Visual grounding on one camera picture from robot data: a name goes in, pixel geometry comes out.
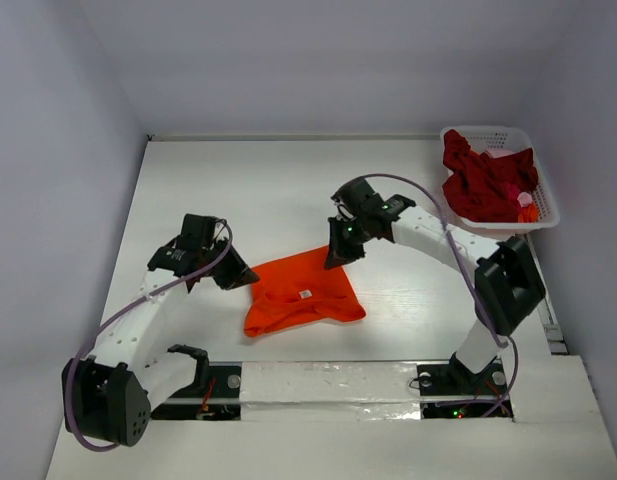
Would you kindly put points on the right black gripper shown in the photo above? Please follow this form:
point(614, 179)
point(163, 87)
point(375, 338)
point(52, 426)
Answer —
point(345, 239)

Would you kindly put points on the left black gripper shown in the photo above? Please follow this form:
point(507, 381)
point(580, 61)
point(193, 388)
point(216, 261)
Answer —
point(239, 274)

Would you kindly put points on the orange t shirt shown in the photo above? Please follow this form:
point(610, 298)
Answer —
point(297, 290)

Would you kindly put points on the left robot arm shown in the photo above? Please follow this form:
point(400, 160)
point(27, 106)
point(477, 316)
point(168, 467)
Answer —
point(117, 379)

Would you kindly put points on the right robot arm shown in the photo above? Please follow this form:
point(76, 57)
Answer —
point(501, 276)

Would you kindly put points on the dark red t shirt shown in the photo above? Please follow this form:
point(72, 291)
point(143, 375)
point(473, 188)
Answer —
point(475, 191)

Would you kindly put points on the white plastic basket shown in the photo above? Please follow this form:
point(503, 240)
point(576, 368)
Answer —
point(498, 137)

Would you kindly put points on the pink garment in basket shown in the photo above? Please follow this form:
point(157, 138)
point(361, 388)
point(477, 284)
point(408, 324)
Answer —
point(520, 200)

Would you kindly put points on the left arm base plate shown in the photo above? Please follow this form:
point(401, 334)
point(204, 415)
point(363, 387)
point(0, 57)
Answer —
point(219, 401)

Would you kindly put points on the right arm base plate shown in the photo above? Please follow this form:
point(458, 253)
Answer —
point(442, 396)

